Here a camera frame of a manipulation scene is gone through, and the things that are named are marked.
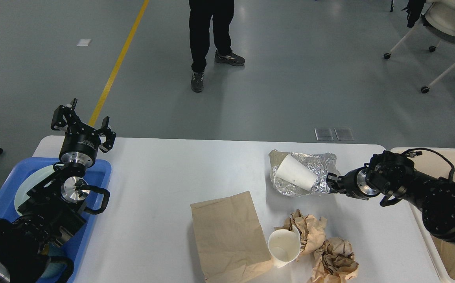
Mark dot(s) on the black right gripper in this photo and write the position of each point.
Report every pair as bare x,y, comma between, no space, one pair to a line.
354,184

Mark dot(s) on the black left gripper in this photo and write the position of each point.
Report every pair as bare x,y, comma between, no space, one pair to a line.
79,146

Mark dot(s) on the aluminium foil sheet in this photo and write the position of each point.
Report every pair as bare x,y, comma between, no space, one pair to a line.
320,164

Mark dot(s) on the white paper cup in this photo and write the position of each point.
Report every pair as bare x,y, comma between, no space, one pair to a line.
296,173
284,246

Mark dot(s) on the light green plate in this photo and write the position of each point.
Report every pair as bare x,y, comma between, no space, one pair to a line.
21,195

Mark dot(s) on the brown paper bag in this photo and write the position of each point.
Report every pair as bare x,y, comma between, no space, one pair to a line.
230,240

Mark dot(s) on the dark teal mug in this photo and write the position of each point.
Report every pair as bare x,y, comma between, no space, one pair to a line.
54,268

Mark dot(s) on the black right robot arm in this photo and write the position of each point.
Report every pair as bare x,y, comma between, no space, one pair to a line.
394,176

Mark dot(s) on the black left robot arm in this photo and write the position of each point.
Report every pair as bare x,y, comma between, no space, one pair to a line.
52,214

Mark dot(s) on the right floor outlet cover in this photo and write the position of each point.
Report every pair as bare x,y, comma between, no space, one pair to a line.
344,133

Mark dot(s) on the floor outlet cover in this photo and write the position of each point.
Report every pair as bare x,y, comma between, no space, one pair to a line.
344,133
324,134

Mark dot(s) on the left floor outlet cover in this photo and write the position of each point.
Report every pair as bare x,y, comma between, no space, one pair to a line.
324,134

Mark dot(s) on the crumpled brown paper upper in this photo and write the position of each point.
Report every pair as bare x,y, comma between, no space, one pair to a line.
311,230

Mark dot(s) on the crumpled brown paper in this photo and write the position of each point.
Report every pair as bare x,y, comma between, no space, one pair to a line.
334,262
311,230

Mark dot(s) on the crumpled brown paper lower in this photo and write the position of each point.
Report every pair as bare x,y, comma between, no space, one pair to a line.
334,262

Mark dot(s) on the white paper cup upright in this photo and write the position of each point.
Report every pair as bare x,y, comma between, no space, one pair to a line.
284,246

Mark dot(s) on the blue plastic tray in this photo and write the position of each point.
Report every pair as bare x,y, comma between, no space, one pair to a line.
98,174

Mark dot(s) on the beige plastic bin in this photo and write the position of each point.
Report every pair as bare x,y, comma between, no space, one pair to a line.
441,252

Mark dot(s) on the person in black trousers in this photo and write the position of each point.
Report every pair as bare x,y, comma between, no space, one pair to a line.
203,15

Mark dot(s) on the black garment on chair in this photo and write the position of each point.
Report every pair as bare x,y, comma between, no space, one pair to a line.
413,10

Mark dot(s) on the white rolling chair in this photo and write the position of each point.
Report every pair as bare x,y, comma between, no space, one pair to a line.
438,17

